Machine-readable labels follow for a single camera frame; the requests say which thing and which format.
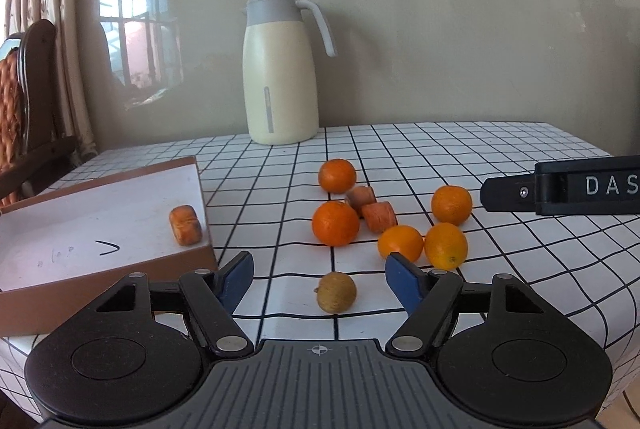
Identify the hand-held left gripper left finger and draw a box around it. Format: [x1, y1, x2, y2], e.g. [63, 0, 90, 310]
[95, 251, 255, 357]

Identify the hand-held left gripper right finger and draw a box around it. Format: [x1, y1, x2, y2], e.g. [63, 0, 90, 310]
[385, 251, 546, 357]

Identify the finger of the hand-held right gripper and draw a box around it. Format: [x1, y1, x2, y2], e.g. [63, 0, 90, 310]
[481, 173, 538, 214]

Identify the orange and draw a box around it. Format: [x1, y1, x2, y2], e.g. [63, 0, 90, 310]
[377, 225, 425, 264]
[424, 222, 469, 271]
[431, 185, 473, 226]
[311, 200, 361, 247]
[318, 158, 358, 193]

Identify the carrot chunk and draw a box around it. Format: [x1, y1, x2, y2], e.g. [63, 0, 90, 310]
[361, 202, 399, 233]
[169, 205, 203, 246]

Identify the brown cardboard box white inside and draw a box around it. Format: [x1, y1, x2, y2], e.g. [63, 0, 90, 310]
[0, 156, 219, 337]

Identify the white black checked tablecloth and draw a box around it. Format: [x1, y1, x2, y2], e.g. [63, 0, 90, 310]
[0, 122, 640, 425]

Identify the brown kiwi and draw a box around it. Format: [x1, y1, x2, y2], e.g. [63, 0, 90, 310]
[316, 271, 357, 314]

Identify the brown cylinder block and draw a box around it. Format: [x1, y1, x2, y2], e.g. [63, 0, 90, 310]
[345, 186, 377, 217]

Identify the cream thermos jug grey lid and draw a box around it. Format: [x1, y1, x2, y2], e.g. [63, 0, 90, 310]
[242, 0, 338, 146]

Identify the beige floral curtain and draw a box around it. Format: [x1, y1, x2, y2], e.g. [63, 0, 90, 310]
[0, 0, 98, 160]

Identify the wooden chair woven cushion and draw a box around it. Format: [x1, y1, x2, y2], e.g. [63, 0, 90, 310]
[0, 19, 78, 210]

